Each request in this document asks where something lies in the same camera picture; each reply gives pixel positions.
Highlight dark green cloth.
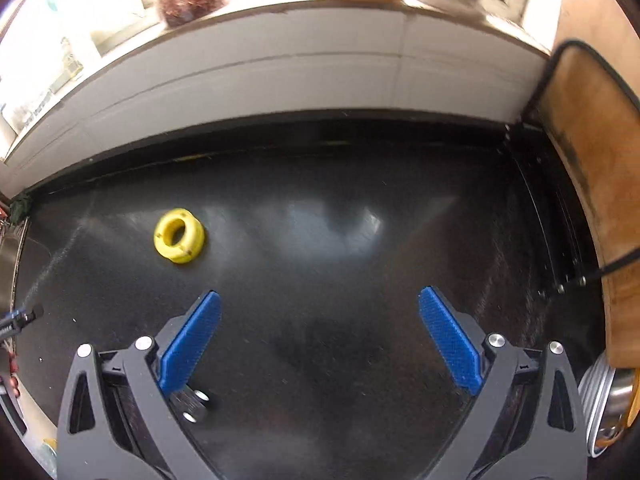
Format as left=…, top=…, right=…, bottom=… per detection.
left=8, top=195, right=32, bottom=226

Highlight wooden cutting board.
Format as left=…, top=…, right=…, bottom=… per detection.
left=521, top=38, right=639, bottom=368

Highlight steel bowl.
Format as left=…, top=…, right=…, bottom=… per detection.
left=578, top=352, right=639, bottom=458

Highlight yellow tape ring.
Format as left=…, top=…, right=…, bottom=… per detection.
left=152, top=207, right=206, bottom=265

